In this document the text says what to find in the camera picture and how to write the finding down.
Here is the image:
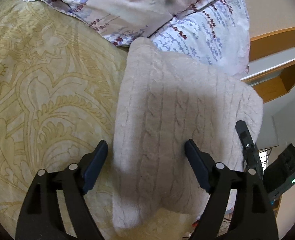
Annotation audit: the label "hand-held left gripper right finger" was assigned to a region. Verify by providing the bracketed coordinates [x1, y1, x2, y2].
[184, 140, 279, 240]

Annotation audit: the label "beige cable-knit sweater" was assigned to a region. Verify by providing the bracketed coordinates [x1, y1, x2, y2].
[112, 37, 264, 230]

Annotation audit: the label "yellow patterned bedspread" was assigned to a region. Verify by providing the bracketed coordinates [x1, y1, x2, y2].
[0, 0, 201, 240]

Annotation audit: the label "wooden headboard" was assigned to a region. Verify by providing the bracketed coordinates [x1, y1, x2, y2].
[240, 26, 295, 103]

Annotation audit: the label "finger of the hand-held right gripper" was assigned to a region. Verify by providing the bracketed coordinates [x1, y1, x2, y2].
[235, 120, 264, 182]

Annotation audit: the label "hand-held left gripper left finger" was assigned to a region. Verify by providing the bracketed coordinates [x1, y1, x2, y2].
[15, 140, 109, 240]

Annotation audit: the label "floral pillow with pink back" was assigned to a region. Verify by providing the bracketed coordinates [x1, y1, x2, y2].
[2, 0, 241, 47]

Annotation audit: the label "floral pillow with tree print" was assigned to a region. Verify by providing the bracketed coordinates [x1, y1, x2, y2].
[149, 0, 251, 75]

